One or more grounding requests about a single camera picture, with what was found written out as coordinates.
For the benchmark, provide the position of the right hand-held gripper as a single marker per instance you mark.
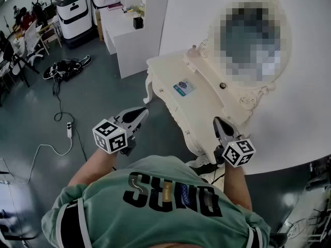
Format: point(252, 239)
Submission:
point(239, 152)

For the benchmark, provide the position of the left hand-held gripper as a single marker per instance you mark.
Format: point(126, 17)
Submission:
point(110, 136)

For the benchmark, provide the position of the small round black container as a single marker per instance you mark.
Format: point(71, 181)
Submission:
point(222, 85)

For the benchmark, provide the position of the person's right forearm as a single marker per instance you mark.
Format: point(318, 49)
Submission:
point(236, 187)

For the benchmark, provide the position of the person's left forearm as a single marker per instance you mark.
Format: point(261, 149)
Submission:
point(93, 167)

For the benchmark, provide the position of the cream ornate dressing table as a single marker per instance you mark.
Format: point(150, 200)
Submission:
point(196, 112)

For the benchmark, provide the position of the white and teal printed card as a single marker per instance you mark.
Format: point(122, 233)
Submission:
point(184, 87)

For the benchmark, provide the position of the white desk cabinet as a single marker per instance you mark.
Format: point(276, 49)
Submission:
point(134, 43)

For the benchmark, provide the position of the white power strip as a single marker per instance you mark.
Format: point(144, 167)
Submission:
point(69, 130)

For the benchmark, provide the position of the black square vase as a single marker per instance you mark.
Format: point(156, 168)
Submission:
point(138, 23)

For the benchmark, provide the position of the brown cardboard box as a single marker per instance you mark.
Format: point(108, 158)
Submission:
point(99, 26)

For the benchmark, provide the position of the pale flower bunch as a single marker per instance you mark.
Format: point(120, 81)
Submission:
point(139, 10)

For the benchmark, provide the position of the person's green printed t-shirt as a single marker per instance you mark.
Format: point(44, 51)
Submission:
point(160, 216)

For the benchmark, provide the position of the dark red book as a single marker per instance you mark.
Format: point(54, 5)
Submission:
point(115, 6)

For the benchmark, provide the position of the wooden chair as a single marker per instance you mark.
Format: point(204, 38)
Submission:
point(50, 36)

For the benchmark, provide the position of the white office chair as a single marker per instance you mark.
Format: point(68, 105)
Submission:
point(32, 44)

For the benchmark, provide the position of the black folding stand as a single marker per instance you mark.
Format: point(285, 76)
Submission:
point(15, 58)

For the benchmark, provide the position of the oval mirror with ornate frame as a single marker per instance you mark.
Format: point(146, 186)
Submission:
point(248, 43)

